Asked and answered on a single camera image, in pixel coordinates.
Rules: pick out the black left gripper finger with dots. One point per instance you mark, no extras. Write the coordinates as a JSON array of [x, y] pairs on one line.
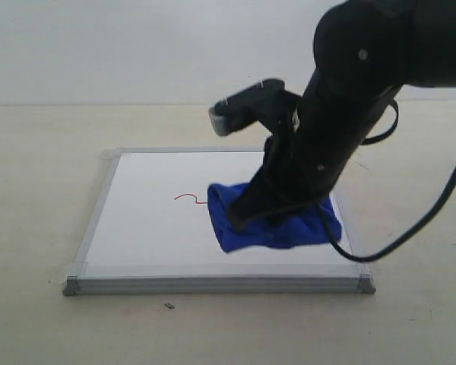
[[246, 208]]

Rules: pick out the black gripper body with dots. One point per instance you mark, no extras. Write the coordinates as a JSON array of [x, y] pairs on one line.
[[293, 174]]

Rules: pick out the blue microfibre cloth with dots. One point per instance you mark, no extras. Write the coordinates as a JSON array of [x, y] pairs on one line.
[[303, 229]]

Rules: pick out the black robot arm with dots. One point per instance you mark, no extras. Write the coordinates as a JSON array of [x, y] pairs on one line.
[[364, 52]]

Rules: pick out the white board with metal frame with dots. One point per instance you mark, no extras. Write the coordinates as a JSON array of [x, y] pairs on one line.
[[150, 233]]

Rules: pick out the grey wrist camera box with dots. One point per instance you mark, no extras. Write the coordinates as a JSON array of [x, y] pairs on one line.
[[266, 101]]

